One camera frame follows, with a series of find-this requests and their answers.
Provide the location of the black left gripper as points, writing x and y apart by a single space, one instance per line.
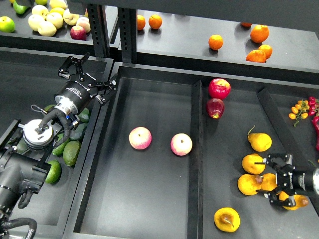
79 90

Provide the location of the orange cut by post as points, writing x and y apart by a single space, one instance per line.
141 22

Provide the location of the bright red apple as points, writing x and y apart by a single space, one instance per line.
219 88

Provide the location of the pale pink peach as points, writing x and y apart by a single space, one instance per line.
84 22

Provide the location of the black shelf post right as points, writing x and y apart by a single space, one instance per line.
127 19

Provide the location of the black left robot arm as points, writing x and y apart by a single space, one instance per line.
25 148

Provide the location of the pale yellow pear back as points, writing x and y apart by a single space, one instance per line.
40 10

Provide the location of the pale yellow pear front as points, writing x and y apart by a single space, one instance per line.
46 28

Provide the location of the pink apple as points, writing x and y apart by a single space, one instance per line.
181 144
140 138

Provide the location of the pink apple right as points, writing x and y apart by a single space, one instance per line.
181 144

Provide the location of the black shelf post left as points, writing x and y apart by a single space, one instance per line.
99 32

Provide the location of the pink apple left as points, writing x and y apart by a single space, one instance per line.
140 138

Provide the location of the dark green avocado left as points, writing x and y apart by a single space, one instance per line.
70 152

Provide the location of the green avocado under arm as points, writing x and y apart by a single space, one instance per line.
58 151

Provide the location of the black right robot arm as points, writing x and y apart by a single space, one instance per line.
290 180

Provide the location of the pale yellow pear right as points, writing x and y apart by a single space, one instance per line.
70 18

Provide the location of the yellow pear top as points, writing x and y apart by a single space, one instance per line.
260 142

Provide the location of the orange front right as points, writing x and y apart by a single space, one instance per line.
256 56

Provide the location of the orange on shelf left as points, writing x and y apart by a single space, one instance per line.
155 21

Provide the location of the pale yellow pear centre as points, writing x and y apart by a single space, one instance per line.
56 19

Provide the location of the green apple on shelf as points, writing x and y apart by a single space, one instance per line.
7 24

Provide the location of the pale yellow pear left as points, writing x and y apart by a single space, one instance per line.
34 21

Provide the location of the dark red apple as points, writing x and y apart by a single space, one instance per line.
215 108

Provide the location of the black centre bin divider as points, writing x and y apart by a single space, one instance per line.
195 183

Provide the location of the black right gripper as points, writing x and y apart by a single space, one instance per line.
290 179

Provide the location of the orange cherry tomato bunch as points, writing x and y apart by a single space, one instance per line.
299 112

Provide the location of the red apple on shelf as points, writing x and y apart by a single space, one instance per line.
78 33

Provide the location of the red chili pepper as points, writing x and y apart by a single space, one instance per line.
315 122

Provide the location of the black shelf post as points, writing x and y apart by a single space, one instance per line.
99 32
127 19

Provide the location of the pale yellow pear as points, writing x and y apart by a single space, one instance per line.
70 18
40 10
46 28
34 21
56 19

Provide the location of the green pear top left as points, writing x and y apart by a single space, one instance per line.
19 9

